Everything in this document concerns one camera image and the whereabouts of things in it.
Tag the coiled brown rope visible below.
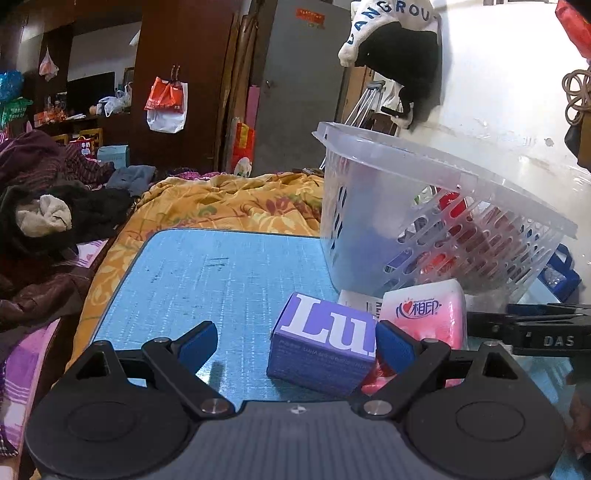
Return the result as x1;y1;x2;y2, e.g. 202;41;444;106
561;67;591;127

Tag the white plastic basket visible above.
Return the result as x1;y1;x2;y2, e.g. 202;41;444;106
315;122;577;302

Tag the red plastic bag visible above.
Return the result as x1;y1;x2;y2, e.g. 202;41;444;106
555;0;590;60

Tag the dark red wooden wardrobe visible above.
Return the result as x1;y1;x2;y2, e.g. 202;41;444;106
0;0;246;174

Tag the blue shopping bag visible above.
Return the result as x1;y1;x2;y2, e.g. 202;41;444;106
538;244;581;303

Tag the light blue box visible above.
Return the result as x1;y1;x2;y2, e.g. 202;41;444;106
96;145;129;170

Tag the orange white plastic bag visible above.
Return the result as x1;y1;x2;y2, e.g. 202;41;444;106
144;77;188;134

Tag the pink heart tissue pack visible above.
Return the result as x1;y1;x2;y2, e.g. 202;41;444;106
359;277;469;397

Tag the yellow floral blanket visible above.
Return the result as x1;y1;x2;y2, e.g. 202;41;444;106
70;173;324;361

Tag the grey door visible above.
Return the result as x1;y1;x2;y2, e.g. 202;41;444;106
252;1;351;175

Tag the purple Lux box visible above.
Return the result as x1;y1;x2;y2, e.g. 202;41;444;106
266;292;377;397

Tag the white black hanging jacket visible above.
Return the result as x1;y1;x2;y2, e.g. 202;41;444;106
338;1;441;129

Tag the purple clothes pile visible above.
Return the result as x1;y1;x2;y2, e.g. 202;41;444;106
0;130;115;192

